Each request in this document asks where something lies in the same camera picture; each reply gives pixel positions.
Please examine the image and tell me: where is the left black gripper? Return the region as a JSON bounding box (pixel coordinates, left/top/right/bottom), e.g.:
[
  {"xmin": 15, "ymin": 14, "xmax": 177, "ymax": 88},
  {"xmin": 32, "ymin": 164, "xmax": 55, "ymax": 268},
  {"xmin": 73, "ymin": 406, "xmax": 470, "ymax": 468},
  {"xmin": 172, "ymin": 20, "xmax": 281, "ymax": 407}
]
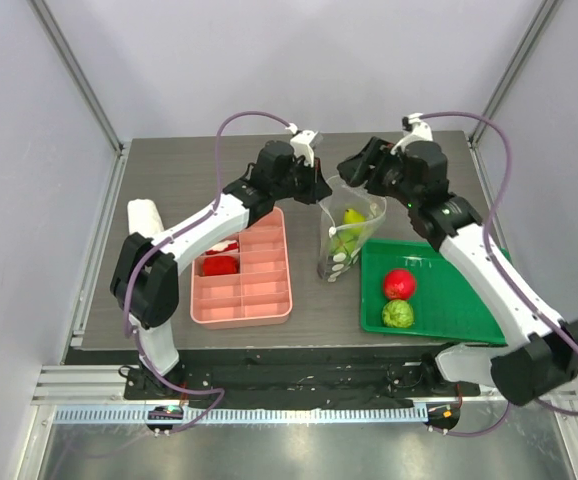
[{"xmin": 271, "ymin": 154, "xmax": 332, "ymax": 205}]

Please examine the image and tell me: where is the clear polka dot zip bag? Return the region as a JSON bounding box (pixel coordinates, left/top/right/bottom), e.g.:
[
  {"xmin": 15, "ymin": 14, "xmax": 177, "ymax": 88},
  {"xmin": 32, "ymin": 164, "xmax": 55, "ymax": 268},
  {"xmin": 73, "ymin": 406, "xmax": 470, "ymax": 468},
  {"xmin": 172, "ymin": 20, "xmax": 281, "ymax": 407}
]
[{"xmin": 317, "ymin": 176, "xmax": 387, "ymax": 283}]

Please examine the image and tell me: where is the red fake apple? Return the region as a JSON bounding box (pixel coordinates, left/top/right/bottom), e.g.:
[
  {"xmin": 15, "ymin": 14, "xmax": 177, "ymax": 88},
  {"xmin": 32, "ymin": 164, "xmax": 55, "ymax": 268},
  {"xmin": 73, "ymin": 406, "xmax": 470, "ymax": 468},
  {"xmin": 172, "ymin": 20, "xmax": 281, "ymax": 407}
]
[{"xmin": 382, "ymin": 269, "xmax": 417, "ymax": 301}]

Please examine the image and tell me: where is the green fake apple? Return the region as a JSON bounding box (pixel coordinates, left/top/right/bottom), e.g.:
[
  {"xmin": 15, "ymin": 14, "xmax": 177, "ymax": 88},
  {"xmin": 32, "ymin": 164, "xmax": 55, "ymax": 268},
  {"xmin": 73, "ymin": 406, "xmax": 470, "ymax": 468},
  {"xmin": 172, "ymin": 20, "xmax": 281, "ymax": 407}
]
[{"xmin": 381, "ymin": 299, "xmax": 415, "ymax": 328}]

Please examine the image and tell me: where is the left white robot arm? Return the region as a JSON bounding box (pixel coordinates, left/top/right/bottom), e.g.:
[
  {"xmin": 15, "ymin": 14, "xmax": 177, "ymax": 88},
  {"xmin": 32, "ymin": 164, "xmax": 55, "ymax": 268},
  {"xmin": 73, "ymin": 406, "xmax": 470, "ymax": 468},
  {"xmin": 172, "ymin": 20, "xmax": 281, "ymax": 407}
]
[{"xmin": 110, "ymin": 131, "xmax": 332, "ymax": 399}]

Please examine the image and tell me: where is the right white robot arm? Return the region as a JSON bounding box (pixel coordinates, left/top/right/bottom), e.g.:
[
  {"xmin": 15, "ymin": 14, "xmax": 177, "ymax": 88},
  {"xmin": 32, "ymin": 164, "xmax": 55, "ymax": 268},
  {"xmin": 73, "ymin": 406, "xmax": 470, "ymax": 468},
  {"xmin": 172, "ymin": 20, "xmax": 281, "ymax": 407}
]
[{"xmin": 337, "ymin": 137, "xmax": 578, "ymax": 406}]

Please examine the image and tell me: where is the yellow-green fake fruit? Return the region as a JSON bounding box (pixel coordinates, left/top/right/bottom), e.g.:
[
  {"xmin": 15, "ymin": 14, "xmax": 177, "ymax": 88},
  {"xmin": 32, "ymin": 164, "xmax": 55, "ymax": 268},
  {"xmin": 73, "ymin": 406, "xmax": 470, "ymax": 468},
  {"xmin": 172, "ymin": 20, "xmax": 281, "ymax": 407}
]
[{"xmin": 343, "ymin": 208, "xmax": 366, "ymax": 225}]

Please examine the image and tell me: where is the red white fabric item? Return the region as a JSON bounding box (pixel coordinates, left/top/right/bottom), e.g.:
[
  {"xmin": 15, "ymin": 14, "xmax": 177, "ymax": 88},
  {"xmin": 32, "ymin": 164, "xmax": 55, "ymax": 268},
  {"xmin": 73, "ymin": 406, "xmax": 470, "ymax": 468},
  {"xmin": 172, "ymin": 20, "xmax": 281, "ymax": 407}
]
[{"xmin": 204, "ymin": 239, "xmax": 239, "ymax": 256}]

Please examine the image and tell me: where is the pink divided organizer tray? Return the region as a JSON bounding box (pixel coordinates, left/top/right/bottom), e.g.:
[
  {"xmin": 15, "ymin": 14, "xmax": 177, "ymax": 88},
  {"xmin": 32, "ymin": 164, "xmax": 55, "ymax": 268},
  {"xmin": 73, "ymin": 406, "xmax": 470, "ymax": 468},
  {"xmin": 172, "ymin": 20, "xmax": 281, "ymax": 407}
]
[{"xmin": 190, "ymin": 207, "xmax": 293, "ymax": 330}]

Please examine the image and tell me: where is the red fabric item bottom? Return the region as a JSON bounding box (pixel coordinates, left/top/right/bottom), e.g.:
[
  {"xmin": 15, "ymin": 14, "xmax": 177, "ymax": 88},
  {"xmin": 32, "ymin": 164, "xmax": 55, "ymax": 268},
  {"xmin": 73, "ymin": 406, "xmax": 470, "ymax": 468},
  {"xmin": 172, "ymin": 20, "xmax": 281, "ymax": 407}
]
[{"xmin": 201, "ymin": 255, "xmax": 239, "ymax": 277}]

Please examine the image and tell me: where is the green plastic tray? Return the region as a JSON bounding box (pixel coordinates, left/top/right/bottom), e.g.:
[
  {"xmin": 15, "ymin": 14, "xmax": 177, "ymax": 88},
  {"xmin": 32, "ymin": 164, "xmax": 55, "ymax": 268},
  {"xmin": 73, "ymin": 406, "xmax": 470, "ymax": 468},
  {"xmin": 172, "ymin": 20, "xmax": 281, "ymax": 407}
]
[{"xmin": 360, "ymin": 239, "xmax": 505, "ymax": 346}]

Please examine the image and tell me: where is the white crumpled cloth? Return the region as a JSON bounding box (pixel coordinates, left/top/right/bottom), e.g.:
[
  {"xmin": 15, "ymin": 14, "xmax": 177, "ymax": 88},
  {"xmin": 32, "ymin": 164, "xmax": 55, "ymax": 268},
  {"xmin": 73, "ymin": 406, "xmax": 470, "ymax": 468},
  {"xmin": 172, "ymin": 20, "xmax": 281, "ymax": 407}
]
[{"xmin": 127, "ymin": 199, "xmax": 164, "ymax": 238}]

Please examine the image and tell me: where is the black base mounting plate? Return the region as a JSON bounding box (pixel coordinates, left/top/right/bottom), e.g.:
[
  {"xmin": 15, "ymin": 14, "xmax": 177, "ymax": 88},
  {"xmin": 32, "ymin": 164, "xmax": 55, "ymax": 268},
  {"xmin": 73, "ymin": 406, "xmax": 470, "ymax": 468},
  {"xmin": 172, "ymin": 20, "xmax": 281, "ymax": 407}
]
[{"xmin": 65, "ymin": 345, "xmax": 485, "ymax": 410}]

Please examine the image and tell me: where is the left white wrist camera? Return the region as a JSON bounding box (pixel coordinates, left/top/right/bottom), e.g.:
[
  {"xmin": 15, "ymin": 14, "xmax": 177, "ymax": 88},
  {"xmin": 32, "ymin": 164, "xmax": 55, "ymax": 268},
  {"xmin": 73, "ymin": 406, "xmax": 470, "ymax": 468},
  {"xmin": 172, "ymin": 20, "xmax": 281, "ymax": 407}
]
[{"xmin": 286, "ymin": 123, "xmax": 323, "ymax": 168}]

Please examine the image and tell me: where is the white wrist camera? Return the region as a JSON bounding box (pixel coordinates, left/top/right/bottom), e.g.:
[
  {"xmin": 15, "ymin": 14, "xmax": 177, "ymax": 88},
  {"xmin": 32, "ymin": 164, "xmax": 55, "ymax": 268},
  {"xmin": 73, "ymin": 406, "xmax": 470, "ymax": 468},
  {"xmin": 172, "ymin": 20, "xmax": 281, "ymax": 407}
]
[
  {"xmin": 390, "ymin": 113, "xmax": 433, "ymax": 155},
  {"xmin": 286, "ymin": 123, "xmax": 323, "ymax": 168}
]

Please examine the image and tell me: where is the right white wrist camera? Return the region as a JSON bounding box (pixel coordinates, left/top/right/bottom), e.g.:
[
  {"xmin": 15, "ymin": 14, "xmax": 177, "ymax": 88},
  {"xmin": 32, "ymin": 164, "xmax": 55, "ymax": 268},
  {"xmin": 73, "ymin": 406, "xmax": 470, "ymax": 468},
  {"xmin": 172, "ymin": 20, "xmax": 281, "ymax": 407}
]
[{"xmin": 390, "ymin": 113, "xmax": 433, "ymax": 155}]

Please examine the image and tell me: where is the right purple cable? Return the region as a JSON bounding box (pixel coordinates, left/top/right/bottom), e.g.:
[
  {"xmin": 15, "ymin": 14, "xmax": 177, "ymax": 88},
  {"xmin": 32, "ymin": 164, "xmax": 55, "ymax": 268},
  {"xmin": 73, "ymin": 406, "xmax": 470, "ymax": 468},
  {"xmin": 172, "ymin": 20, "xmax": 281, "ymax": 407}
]
[{"xmin": 413, "ymin": 110, "xmax": 578, "ymax": 436}]

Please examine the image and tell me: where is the purple cable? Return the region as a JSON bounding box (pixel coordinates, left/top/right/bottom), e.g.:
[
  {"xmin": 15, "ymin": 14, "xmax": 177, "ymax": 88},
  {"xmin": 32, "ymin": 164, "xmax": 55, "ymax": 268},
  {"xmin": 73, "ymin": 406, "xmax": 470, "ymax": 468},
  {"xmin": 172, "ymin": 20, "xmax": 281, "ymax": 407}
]
[
  {"xmin": 413, "ymin": 110, "xmax": 578, "ymax": 436},
  {"xmin": 121, "ymin": 110, "xmax": 298, "ymax": 434}
]

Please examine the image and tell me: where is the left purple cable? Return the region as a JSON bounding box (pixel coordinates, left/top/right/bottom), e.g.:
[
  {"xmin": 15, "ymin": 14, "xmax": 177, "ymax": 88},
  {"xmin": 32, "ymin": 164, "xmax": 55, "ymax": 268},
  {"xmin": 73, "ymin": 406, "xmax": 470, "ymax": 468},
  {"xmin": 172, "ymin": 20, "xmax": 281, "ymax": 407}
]
[{"xmin": 121, "ymin": 110, "xmax": 298, "ymax": 434}]

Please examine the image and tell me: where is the right aluminium frame post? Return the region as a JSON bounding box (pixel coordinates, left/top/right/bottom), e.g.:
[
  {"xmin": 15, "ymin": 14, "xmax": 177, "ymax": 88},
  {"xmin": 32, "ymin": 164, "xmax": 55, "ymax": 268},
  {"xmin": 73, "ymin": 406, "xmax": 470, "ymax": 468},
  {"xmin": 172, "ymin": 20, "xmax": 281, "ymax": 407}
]
[{"xmin": 482, "ymin": 0, "xmax": 563, "ymax": 120}]

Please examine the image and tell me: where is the aluminium frame post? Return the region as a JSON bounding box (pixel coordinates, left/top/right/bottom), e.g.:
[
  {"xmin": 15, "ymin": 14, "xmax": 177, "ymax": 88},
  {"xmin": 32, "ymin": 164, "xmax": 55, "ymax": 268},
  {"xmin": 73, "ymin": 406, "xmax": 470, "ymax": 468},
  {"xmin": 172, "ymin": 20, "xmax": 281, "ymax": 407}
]
[
  {"xmin": 28, "ymin": 0, "xmax": 124, "ymax": 156},
  {"xmin": 482, "ymin": 0, "xmax": 563, "ymax": 120}
]

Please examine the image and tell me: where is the left aluminium frame post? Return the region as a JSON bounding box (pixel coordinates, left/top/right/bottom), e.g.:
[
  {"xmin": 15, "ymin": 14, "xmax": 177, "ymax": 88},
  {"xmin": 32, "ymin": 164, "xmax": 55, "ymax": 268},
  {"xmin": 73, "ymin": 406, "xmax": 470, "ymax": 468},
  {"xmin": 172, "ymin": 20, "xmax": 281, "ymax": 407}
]
[{"xmin": 28, "ymin": 0, "xmax": 124, "ymax": 156}]

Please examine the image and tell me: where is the white slotted cable duct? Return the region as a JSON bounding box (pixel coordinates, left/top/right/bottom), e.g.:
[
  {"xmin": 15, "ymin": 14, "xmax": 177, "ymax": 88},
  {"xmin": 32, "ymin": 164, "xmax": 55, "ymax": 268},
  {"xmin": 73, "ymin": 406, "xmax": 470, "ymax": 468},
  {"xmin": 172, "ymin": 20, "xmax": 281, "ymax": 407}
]
[{"xmin": 53, "ymin": 404, "xmax": 428, "ymax": 425}]

